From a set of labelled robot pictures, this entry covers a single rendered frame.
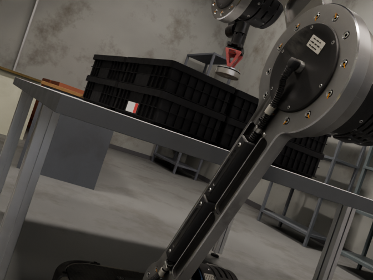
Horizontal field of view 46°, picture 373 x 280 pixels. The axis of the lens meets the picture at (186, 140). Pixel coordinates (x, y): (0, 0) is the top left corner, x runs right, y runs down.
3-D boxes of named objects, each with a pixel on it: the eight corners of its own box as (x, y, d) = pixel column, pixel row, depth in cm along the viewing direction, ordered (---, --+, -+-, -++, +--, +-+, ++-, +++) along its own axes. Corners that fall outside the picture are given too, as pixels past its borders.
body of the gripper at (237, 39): (226, 44, 182) (231, 28, 182) (228, 52, 192) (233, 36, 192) (241, 48, 180) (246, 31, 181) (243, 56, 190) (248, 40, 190)
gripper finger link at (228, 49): (220, 63, 182) (227, 42, 182) (222, 68, 189) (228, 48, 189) (235, 68, 180) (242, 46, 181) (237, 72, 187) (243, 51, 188)
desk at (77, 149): (89, 165, 508) (109, 105, 507) (97, 191, 375) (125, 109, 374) (26, 146, 488) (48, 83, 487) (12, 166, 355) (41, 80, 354)
